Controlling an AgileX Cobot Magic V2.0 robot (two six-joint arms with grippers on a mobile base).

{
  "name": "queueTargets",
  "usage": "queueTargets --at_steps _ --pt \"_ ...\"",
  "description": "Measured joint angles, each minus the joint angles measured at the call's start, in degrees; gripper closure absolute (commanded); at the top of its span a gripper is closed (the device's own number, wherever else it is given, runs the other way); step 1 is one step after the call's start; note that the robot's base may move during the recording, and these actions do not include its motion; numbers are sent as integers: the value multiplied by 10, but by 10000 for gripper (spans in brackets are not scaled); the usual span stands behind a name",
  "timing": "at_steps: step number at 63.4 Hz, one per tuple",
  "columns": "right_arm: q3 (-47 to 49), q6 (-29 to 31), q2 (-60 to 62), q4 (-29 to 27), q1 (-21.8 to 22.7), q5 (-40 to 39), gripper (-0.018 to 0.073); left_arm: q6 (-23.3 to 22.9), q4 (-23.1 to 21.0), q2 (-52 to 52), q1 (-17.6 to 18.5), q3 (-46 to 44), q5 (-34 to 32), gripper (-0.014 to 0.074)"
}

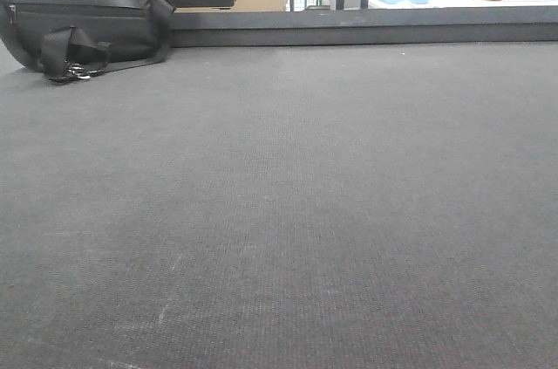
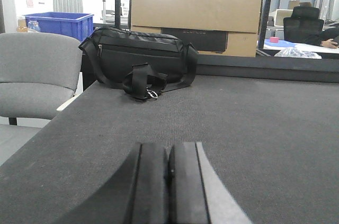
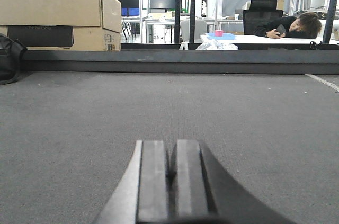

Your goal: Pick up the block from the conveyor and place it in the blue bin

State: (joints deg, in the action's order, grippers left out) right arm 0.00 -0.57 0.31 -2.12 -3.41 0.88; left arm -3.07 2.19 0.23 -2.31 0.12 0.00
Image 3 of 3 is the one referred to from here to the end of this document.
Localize crumpled plastic bag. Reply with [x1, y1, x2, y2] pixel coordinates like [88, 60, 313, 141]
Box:
[196, 39, 238, 50]

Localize black conveyor side rail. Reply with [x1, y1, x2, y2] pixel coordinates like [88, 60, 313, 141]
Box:
[21, 43, 338, 75]

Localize black smartphone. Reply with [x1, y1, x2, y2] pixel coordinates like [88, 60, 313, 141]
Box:
[275, 24, 286, 36]

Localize large cardboard box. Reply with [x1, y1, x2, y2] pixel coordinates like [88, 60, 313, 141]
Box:
[1, 0, 121, 33]

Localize person in black resting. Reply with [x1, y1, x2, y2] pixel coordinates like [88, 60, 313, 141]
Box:
[253, 12, 322, 39]

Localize black vertical pole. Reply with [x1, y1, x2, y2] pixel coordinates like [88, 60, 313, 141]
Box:
[174, 0, 181, 44]

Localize grey chair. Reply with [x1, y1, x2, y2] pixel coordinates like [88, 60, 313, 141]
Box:
[179, 19, 208, 50]

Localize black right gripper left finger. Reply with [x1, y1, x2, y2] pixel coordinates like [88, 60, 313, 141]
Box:
[94, 140, 170, 223]

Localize white table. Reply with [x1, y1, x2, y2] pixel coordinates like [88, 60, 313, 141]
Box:
[200, 34, 339, 45]

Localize light blue tray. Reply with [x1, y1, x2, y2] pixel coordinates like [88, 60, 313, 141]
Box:
[206, 33, 236, 40]

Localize pink block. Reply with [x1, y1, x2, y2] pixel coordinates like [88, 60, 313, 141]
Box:
[214, 30, 224, 37]

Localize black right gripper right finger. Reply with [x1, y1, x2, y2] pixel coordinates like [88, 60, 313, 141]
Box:
[171, 139, 292, 223]

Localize lower cardboard box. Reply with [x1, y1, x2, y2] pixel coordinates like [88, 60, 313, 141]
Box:
[1, 25, 121, 51]

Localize black office chair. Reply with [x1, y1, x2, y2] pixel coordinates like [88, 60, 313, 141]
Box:
[243, 0, 283, 35]

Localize black bag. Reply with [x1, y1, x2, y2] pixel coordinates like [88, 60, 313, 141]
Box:
[1, 33, 27, 85]

